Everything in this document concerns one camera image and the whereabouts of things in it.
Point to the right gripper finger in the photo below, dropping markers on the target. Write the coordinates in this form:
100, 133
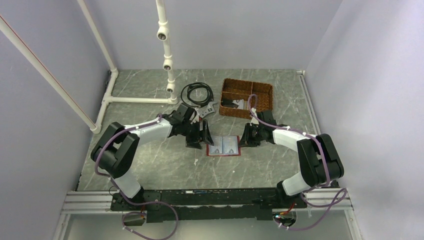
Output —
245, 140
252, 144

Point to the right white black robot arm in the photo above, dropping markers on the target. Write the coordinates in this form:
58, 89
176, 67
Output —
319, 162

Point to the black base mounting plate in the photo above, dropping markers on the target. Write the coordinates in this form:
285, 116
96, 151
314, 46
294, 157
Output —
183, 204

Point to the white pvc pipe frame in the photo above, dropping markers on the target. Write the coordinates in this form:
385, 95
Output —
56, 74

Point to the red handled adjustable wrench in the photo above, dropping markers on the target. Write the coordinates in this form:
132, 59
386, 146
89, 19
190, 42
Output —
206, 110

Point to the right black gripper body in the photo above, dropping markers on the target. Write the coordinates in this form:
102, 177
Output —
256, 134

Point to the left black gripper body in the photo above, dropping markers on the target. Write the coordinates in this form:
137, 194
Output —
193, 130

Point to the red leather card holder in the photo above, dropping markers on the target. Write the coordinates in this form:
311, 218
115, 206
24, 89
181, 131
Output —
216, 150

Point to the aluminium extrusion rail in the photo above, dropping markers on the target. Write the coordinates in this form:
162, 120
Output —
99, 202

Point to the cards in basket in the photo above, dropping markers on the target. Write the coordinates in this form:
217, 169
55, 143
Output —
239, 104

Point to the brown woven basket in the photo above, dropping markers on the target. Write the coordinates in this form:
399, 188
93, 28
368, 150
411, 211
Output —
236, 89

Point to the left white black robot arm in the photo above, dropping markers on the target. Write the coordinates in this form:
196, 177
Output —
114, 152

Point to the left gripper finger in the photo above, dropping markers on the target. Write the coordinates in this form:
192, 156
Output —
193, 145
205, 133

